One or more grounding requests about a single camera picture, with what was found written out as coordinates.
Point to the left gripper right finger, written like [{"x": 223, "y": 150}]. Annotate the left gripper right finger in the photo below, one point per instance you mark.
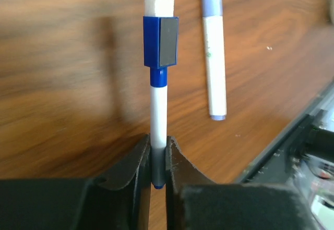
[{"x": 193, "y": 201}]

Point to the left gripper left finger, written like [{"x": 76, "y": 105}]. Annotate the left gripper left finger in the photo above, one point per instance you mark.
[{"x": 119, "y": 198}]

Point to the dark blue pen cap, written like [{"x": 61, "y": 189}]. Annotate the dark blue pen cap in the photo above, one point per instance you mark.
[{"x": 160, "y": 31}]

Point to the white marker with purple ink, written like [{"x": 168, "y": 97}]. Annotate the white marker with purple ink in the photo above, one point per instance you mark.
[{"x": 212, "y": 20}]

